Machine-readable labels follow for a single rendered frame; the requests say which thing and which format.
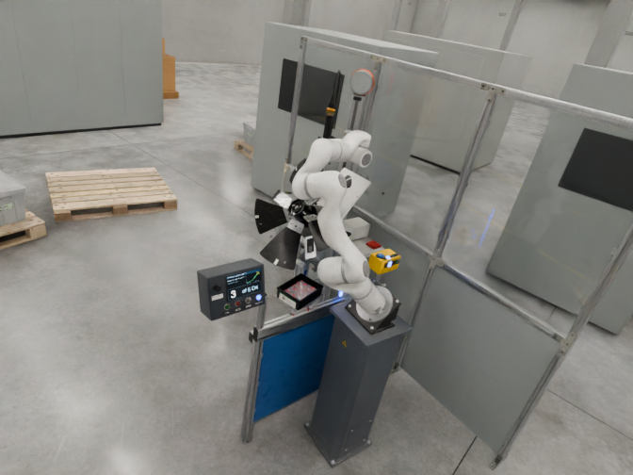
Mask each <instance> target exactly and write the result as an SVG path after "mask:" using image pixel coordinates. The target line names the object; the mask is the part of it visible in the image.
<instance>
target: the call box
mask: <svg viewBox="0 0 633 475"><path fill-rule="evenodd" d="M378 254H384V257H385V258H387V257H386V256H389V255H392V254H396V253H395V252H394V251H392V250H391V249H386V250H382V251H379V252H375V253H373V254H371V255H370V257H369V261H368V264H369V267H370V268H371V269H372V270H373V271H375V272H376V273H377V274H378V275H380V274H383V273H386V272H388V271H391V270H396V269H397V268H398V264H396V265H394V266H391V267H388V265H387V268H384V265H385V263H388V264H389V262H391V261H395V260H398V259H400V258H401V256H400V255H398V256H395V257H392V258H389V259H388V258H387V260H384V259H382V258H379V257H378Z"/></svg>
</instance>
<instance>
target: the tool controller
mask: <svg viewBox="0 0 633 475"><path fill-rule="evenodd" d="M197 278H198V288H199V298H200V308H201V312H202V313H203V314H204V315H205V316H206V317H207V318H208V319H210V320H211V321H213V320H216V319H221V318H224V317H227V316H230V315H233V314H235V313H238V312H241V311H245V310H248V309H251V308H254V307H256V306H259V305H262V304H265V303H266V297H265V274H264V264H262V263H261V262H259V261H257V260H255V259H253V258H247V259H243V260H239V261H236V262H232V263H228V264H223V265H219V266H216V267H212V268H208V269H204V270H197ZM235 287H238V294H239V298H237V299H234V300H231V301H228V291H227V290H228V289H231V288H235ZM257 294H260V295H261V299H260V300H256V299H255V297H256V295H257ZM248 297H250V298H251V299H252V300H251V302H250V303H246V299H247V298H248ZM236 301H240V302H241V304H240V306H235V302H236ZM227 303H228V304H229V305H230V308H229V309H228V310H225V309H224V305H225V304H227Z"/></svg>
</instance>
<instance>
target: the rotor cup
mask: <svg viewBox="0 0 633 475"><path fill-rule="evenodd" d="M296 205H297V206H298V208H295V206H296ZM303 212H304V213H306V215H305V214H304V213H303ZM288 213H289V215H290V216H292V217H294V218H295V220H296V221H299V222H301V223H303V224H304V227H308V226H309V225H308V222H307V221H305V220H304V219H303V216H308V215H313V214H315V215H317V209H316V208H315V207H314V206H310V205H308V204H307V203H306V202H305V201H304V200H302V199H299V198H298V199H295V200H293V201H292V202H291V203H290V205H289V207H288Z"/></svg>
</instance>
